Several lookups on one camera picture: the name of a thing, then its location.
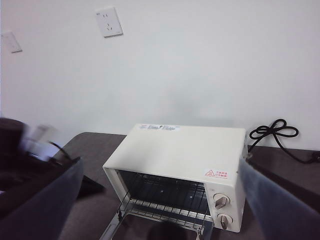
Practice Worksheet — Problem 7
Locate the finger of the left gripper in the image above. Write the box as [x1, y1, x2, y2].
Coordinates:
[76, 174, 106, 200]

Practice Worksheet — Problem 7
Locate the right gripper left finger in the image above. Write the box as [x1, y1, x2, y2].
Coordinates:
[0, 157, 85, 240]

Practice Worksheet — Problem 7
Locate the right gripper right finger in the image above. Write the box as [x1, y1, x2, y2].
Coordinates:
[237, 157, 320, 240]

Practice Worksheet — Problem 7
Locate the oven door with beige handle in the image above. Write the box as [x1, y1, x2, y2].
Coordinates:
[99, 208, 215, 240]

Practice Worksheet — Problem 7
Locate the beige oven knob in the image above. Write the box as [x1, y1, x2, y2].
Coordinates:
[212, 192, 231, 210]
[216, 212, 234, 230]

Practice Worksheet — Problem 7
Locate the cream Toshiba toaster oven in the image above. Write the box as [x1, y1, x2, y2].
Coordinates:
[102, 123, 249, 232]

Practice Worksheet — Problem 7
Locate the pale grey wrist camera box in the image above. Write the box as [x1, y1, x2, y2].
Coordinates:
[21, 124, 62, 162]

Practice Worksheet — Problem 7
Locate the black power cable with plug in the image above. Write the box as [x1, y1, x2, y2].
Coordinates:
[246, 118, 320, 165]

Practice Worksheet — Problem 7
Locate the metal wire oven rack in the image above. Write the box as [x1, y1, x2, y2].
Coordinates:
[116, 174, 210, 230]

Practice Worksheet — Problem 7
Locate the white wall plate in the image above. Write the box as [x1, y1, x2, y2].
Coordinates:
[0, 30, 23, 54]

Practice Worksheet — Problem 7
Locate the white wall socket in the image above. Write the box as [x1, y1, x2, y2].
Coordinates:
[95, 6, 124, 39]

